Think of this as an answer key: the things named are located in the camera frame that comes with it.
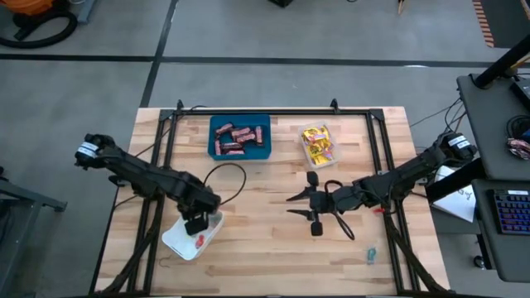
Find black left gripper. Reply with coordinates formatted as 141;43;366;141
177;188;223;238

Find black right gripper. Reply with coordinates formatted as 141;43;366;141
285;171;357;238

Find colourful candy bag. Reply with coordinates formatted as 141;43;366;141
507;137;530;161

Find white plastic bin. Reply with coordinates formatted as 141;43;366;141
161;210;225;262

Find clear plastic bin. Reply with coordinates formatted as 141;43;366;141
296;119;343;171

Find blue plastic bin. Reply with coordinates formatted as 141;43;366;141
207;113;273;162

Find black desk strut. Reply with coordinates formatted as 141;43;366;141
425;158;486;204

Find white paper sheet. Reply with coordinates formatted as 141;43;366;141
432;165;477;224

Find grey metal stand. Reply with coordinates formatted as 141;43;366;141
0;165;68;298

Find dark grey desk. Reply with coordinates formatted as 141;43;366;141
471;178;530;284
456;73;530;183

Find backlit black keyboard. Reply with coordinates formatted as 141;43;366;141
492;189;530;236

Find grey floor box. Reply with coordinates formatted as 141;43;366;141
76;0;99;24

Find black slanted pole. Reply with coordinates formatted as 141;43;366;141
473;35;530;89

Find orange vacuum cleaner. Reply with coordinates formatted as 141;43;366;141
3;0;55;17

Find dark mat with striped edge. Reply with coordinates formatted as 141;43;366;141
471;0;530;49

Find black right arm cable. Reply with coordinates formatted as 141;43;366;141
323;179;357;242

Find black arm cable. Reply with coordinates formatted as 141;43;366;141
323;179;357;242
126;123;248;207

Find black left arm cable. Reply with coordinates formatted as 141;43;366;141
126;123;248;207

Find black aluminium table frame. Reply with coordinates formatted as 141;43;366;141
93;99;452;298

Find black floor cable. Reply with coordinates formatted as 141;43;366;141
408;97;468;137

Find black vacuum hose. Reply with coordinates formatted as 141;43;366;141
0;10;79;50

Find black coiled cable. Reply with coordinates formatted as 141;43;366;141
505;114;530;142

